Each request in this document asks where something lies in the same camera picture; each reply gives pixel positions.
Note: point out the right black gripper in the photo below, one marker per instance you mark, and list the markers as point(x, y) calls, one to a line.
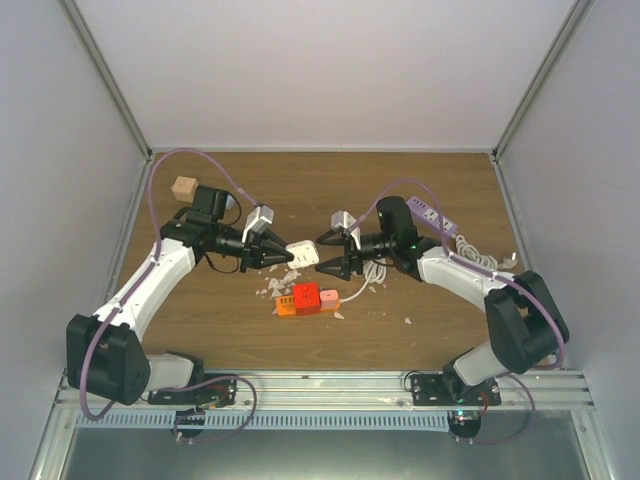
point(351, 253)

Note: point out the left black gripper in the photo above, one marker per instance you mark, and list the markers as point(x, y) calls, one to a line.
point(254, 251)

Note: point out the white square plug adapter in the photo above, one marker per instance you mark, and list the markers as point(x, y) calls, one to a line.
point(305, 254)

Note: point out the pink plug adapter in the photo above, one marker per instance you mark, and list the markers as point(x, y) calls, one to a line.
point(329, 300)

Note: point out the red plug adapter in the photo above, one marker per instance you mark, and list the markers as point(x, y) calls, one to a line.
point(306, 299)

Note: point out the orange power strip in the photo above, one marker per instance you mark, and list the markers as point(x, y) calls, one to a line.
point(285, 306)

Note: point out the purple power strip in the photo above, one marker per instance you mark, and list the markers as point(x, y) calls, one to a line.
point(428, 215)

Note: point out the peach cube power adapter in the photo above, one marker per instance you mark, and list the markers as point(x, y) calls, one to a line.
point(184, 188)

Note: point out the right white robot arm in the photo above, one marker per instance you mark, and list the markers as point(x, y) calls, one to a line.
point(523, 320)

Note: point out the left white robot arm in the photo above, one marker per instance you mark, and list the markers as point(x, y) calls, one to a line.
point(104, 351)

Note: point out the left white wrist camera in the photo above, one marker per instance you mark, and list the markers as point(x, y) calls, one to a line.
point(259, 219)

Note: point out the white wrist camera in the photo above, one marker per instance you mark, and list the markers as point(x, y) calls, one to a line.
point(259, 219)
point(343, 222)

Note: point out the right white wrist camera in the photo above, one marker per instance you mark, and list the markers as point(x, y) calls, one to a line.
point(343, 222)

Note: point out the aluminium front rail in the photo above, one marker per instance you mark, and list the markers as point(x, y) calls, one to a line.
point(379, 390)

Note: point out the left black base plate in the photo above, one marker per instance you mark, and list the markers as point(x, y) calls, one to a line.
point(219, 392)

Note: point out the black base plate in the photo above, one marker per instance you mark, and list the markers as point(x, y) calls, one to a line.
point(219, 392)
point(440, 389)

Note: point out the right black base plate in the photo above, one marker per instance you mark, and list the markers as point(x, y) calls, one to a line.
point(440, 389)

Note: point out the grey slotted cable duct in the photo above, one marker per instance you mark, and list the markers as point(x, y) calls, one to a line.
point(277, 420)

